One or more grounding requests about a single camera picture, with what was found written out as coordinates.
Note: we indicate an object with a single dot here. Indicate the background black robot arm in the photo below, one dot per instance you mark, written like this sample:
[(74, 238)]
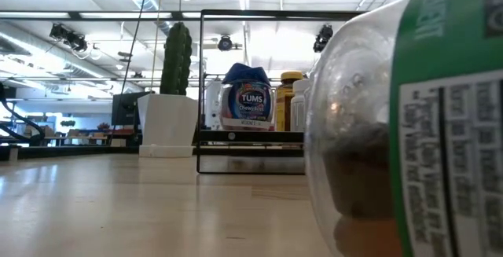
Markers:
[(27, 127)]

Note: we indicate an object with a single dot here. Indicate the black ceiling spotlight cluster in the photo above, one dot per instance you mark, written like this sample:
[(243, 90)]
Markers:
[(68, 38)]

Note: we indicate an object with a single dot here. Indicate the clear green label supplement bottle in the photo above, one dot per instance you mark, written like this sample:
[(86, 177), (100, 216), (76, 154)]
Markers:
[(412, 131)]

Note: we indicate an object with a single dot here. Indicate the black monitor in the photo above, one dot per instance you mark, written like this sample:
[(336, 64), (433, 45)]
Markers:
[(125, 109)]

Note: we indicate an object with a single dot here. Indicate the black table frame rig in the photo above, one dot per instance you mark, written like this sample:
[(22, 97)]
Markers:
[(78, 153)]

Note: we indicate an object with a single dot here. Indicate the blue cap Tums bottle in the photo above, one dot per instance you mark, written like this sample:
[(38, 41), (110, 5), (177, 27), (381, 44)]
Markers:
[(245, 101)]

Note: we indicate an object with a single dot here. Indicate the green cactus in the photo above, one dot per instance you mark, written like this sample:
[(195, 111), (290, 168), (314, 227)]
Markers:
[(176, 60)]

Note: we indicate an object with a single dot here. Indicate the white hexagonal plant pot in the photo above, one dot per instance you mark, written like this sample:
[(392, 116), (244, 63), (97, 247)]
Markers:
[(167, 123)]

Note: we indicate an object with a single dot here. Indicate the black frame wooden shelf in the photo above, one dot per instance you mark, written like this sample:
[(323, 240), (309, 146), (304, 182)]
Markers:
[(251, 136)]

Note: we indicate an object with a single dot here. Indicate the white aspirin bottle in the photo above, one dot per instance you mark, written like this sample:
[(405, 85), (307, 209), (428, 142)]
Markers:
[(299, 109)]

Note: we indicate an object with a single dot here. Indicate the thin black rig strut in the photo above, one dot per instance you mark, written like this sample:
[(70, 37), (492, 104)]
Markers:
[(129, 58)]

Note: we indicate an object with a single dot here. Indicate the round black ceiling camera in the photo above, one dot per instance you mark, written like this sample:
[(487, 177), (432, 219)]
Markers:
[(225, 43)]

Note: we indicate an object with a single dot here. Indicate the yellow cap amber bottle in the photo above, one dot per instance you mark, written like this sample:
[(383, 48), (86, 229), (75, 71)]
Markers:
[(283, 103)]

